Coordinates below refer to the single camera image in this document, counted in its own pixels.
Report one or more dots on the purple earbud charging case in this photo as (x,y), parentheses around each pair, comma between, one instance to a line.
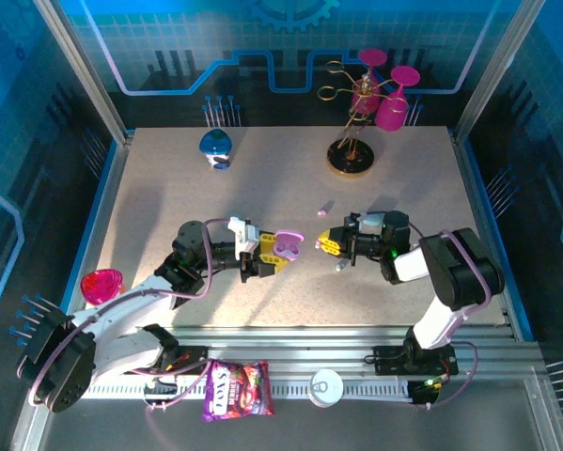
(288,246)

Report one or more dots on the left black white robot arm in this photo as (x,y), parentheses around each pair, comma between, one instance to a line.
(121,305)

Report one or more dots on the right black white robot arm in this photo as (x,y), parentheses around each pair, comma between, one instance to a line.
(459,272)

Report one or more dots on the blue cup on table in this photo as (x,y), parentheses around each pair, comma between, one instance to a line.
(215,143)

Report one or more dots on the pink plastic cup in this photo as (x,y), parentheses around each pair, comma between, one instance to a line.
(100,286)

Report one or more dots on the pink wine glass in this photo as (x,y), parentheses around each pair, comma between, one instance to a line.
(373,57)
(390,117)

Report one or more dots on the purple candy bag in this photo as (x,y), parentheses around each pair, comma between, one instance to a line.
(236,390)

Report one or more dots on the silver tin can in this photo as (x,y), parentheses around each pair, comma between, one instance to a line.
(325,387)

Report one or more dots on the small circuit board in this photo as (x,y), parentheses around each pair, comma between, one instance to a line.
(161,392)
(424,390)

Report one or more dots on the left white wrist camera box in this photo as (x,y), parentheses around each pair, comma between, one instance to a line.
(245,239)

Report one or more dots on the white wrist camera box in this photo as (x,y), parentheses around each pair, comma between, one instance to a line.
(371,222)
(245,239)

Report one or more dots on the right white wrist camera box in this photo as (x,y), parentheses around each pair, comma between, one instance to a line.
(371,222)

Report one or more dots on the aluminium profile rail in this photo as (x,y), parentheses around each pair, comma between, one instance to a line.
(286,347)

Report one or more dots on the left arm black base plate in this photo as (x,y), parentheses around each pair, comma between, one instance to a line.
(197,354)

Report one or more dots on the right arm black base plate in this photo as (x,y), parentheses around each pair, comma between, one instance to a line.
(389,362)

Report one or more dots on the aluminium frame post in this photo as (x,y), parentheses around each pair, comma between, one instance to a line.
(84,70)
(495,70)

